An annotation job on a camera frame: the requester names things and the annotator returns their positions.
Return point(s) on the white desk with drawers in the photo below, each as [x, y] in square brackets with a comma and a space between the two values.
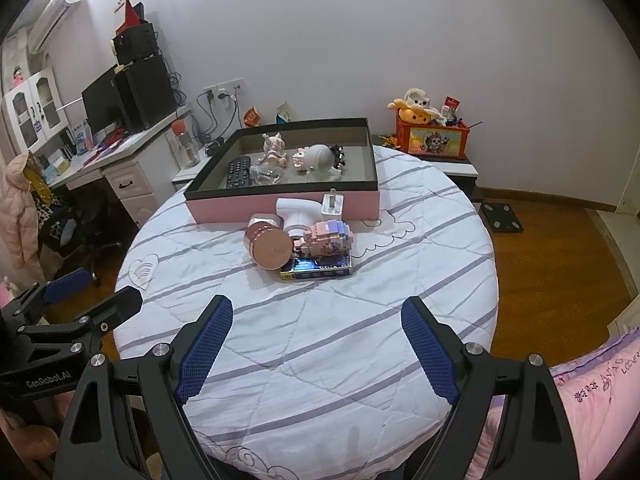
[135, 185]

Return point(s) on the black low table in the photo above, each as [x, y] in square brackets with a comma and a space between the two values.
[462, 170]

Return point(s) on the blue white snack bag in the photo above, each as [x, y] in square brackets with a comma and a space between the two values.
[285, 114]

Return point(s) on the black bathroom scale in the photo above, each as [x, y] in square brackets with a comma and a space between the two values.
[501, 216]

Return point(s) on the white air conditioner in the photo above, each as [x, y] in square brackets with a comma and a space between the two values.
[52, 17]

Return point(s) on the pink box with black rim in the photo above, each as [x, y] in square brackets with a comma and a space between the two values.
[280, 205]

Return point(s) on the black computer monitor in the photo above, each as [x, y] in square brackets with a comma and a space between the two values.
[100, 105]

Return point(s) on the blue card box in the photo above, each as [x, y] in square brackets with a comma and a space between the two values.
[320, 266]

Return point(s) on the yellow plush toy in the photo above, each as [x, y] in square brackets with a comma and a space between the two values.
[417, 115]

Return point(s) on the red paper bag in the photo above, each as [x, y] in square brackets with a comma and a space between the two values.
[131, 17]

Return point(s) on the small black device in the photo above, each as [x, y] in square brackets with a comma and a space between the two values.
[215, 147]

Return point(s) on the small pink white block toy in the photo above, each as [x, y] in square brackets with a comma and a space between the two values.
[300, 158]

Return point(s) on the black computer tower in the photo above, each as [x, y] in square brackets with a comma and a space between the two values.
[145, 92]

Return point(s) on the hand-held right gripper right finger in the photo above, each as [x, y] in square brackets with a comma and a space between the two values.
[430, 350]

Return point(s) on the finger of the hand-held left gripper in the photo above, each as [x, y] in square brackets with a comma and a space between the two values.
[112, 307]
[67, 282]

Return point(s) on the clear bottle with pink cap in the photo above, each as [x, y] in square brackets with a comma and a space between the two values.
[186, 147]

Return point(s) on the black office chair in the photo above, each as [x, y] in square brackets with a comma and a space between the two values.
[85, 235]

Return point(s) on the black hair clip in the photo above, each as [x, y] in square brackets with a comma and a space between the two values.
[340, 157]

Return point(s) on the rose gold round container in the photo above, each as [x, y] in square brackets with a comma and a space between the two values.
[267, 245]

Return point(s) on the large pink block toy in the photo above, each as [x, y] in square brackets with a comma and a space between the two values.
[325, 237]

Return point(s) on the white door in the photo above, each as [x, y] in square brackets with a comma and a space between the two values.
[630, 175]

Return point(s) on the pink pig doll figurine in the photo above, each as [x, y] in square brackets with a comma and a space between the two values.
[274, 152]

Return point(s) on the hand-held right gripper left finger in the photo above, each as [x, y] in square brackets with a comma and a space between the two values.
[202, 350]

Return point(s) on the white forehead thermometer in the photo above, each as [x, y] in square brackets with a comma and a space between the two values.
[300, 210]

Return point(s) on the orange snack bag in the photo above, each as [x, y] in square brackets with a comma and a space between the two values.
[252, 117]

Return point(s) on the black remote control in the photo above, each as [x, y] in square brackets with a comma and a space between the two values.
[238, 172]

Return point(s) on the white nightstand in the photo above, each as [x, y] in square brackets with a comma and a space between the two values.
[192, 172]

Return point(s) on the clear glass bottle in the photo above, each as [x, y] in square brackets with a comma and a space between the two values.
[267, 175]

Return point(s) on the pink jacket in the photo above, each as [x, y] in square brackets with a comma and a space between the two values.
[20, 220]

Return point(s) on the white charger plug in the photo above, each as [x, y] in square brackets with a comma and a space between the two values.
[333, 206]

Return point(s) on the white wall power outlet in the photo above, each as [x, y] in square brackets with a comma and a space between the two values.
[225, 89]

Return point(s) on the white plush toy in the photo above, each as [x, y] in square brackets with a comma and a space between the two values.
[417, 97]

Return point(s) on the white glass door cabinet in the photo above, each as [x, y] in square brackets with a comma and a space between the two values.
[35, 110]

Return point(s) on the red card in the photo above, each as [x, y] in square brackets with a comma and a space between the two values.
[451, 101]

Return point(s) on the orange toy box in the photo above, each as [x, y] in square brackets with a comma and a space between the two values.
[435, 140]

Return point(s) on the pink blanket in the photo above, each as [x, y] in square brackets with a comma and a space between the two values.
[590, 400]

